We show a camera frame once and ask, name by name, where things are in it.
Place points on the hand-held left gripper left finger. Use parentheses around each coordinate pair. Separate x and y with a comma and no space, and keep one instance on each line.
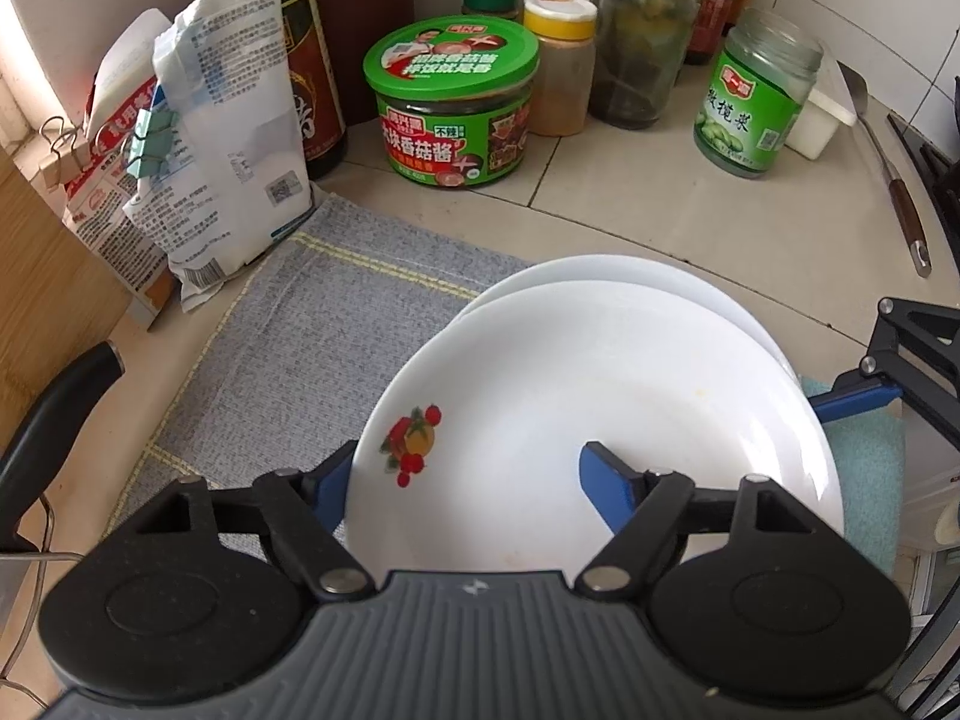
(335,487)

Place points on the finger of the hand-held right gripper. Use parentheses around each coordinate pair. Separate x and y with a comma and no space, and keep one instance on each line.
(862,397)

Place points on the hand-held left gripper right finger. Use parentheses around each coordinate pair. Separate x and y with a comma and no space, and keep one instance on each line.
(611,491)

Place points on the white fruit-print plate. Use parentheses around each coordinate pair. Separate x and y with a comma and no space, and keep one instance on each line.
(637,274)
(562,390)

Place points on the grey checked kitchen cloth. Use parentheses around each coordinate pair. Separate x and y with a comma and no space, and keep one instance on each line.
(300,330)

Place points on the black gas stove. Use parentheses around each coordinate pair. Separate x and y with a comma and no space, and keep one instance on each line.
(941,165)

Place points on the white plastic box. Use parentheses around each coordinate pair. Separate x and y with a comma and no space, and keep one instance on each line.
(821,120)

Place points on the green-labelled glass jar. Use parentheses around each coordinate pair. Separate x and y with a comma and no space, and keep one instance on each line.
(750,105)

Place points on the red and white bag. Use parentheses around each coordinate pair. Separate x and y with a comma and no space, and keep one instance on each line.
(105,225)

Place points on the wooden cutting board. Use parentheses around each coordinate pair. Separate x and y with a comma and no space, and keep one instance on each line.
(52,277)

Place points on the white printed bag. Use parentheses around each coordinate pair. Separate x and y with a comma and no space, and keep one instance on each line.
(225,150)

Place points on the teal binder clip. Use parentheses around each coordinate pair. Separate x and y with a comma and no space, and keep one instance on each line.
(150,146)

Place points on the green-lidded sauce jar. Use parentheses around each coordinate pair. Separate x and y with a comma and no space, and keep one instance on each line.
(450,105)

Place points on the clear glass bottle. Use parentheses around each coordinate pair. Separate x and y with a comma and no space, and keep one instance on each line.
(637,45)

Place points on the metal binder clip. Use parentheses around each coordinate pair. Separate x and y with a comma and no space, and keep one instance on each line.
(51,172)

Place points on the yellow-lidded spice bottle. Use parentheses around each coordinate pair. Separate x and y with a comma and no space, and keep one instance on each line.
(562,67)

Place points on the dark soy sauce bottle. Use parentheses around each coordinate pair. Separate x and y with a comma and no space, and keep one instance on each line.
(300,52)

